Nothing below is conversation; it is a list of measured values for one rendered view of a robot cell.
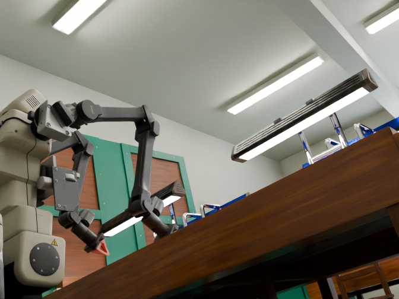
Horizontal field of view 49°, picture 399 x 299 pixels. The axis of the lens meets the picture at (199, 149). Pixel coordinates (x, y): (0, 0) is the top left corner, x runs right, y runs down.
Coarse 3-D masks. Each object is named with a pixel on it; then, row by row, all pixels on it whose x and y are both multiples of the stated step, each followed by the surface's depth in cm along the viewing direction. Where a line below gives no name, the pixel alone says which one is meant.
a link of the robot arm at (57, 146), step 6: (72, 132) 210; (78, 132) 211; (72, 138) 207; (78, 138) 209; (84, 138) 212; (54, 144) 197; (60, 144) 200; (66, 144) 203; (72, 144) 206; (78, 144) 216; (84, 144) 211; (54, 150) 196; (60, 150) 200; (72, 150) 213; (78, 150) 212; (48, 156) 195
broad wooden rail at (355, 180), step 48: (384, 144) 109; (288, 192) 125; (336, 192) 115; (384, 192) 107; (192, 240) 147; (240, 240) 133; (288, 240) 122; (96, 288) 178; (144, 288) 159; (192, 288) 158
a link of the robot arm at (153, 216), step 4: (152, 212) 171; (156, 212) 175; (144, 216) 171; (148, 216) 170; (152, 216) 170; (156, 216) 172; (144, 220) 170; (148, 220) 170; (152, 220) 170; (156, 220) 171; (148, 224) 170; (152, 224) 170; (156, 224) 171
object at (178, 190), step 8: (176, 184) 202; (160, 192) 208; (168, 192) 202; (176, 192) 200; (184, 192) 204; (120, 216) 226; (128, 216) 218; (104, 224) 234; (112, 224) 227; (120, 224) 223; (104, 232) 230
